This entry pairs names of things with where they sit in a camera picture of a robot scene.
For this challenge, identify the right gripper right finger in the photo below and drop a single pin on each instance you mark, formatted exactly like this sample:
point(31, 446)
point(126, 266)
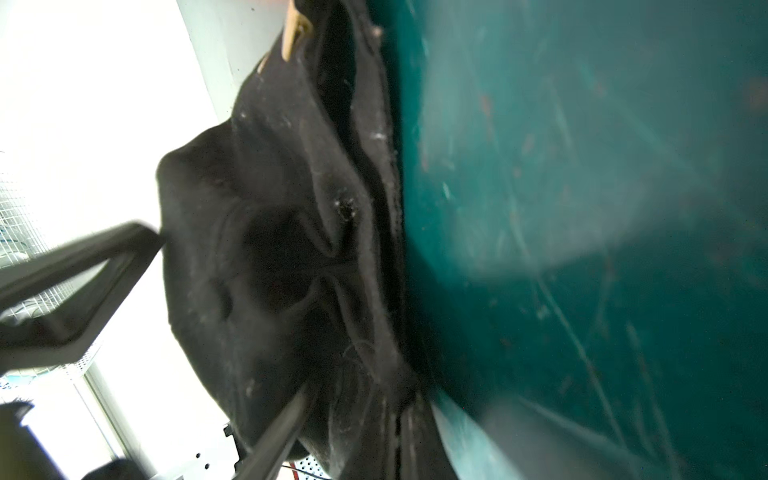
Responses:
point(272, 449)

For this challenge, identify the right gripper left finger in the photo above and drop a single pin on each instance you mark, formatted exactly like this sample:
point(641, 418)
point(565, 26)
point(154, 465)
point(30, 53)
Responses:
point(63, 335)

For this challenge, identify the black baseball cap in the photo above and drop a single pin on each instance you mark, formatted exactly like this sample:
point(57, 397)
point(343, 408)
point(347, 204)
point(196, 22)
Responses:
point(283, 259)

